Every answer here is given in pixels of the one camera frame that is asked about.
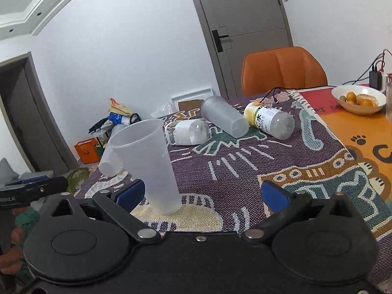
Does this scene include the dark grey door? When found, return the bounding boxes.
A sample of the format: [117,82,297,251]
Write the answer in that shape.
[0,52,72,179]

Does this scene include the green patterned cloth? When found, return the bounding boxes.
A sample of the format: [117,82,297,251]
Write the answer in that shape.
[65,168,91,194]

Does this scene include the person's left hand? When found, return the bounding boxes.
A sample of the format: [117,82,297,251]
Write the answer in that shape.
[0,228,29,275]

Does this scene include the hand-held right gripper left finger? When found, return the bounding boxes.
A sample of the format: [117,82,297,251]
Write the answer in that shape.
[50,178,161,246]

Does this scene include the white plastic bottle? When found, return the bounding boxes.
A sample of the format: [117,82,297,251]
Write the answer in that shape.
[165,120,210,146]

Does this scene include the orange box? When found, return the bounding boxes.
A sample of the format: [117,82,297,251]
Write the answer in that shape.
[74,138,100,165]

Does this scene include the large translucent plastic cup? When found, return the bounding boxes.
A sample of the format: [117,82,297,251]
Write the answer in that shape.
[109,118,183,216]

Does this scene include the green fabric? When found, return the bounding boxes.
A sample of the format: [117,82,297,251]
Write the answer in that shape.
[15,207,41,232]

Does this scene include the black charger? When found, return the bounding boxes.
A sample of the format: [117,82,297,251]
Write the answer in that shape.
[369,71,382,90]

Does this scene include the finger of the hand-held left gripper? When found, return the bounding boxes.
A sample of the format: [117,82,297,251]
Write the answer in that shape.
[18,176,69,203]

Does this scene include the printed woven blanket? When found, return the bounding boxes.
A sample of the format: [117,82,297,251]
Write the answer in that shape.
[73,89,384,240]

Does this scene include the yellow label plastic bottle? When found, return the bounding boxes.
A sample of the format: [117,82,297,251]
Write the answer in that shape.
[244,101,295,139]

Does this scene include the frosted plastic cup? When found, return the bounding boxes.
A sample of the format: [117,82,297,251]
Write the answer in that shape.
[201,95,249,138]

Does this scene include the white frame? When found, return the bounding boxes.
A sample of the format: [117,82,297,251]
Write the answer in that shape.
[171,87,215,112]

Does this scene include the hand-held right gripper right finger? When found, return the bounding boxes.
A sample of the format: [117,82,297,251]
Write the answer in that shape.
[241,180,361,247]

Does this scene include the brown cardboard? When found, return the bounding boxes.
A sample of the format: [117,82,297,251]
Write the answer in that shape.
[177,99,205,111]

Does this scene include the black door handle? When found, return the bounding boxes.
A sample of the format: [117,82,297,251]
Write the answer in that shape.
[211,30,229,53]

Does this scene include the white bowl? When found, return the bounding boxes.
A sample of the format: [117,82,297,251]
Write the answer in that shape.
[331,85,387,115]

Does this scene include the red cable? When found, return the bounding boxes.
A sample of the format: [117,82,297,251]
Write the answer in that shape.
[374,49,392,72]

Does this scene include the black cable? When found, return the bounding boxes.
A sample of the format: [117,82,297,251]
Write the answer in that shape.
[260,87,295,103]

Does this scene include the small translucent plastic cup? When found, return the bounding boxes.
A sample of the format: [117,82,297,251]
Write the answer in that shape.
[98,143,123,178]

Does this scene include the pile of bags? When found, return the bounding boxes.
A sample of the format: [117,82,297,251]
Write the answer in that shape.
[88,98,142,143]

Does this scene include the orange paw print tablecloth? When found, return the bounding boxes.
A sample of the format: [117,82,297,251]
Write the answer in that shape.
[298,83,392,198]

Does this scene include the orange chair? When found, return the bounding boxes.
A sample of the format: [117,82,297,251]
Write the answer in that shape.
[241,46,328,97]

